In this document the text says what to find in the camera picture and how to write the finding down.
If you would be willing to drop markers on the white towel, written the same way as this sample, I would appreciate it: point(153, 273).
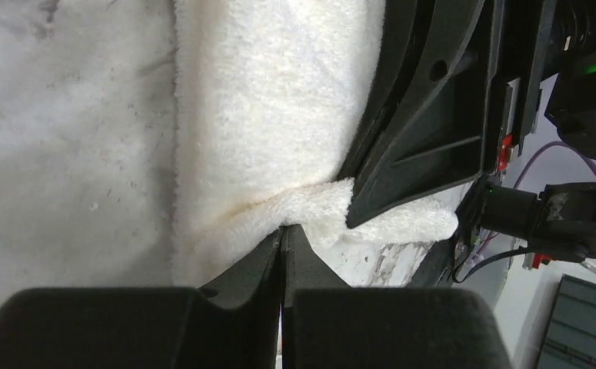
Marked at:
point(157, 142)

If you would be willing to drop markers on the grey storage crate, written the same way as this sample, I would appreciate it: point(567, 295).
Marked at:
point(570, 336)

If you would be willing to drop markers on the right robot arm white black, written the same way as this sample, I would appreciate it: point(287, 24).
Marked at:
point(572, 60)

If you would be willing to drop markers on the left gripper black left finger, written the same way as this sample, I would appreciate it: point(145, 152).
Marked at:
point(231, 322)

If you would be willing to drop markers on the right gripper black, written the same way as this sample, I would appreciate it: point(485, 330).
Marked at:
point(448, 77)

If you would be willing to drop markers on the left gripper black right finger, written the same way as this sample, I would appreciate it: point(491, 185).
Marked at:
point(329, 324)

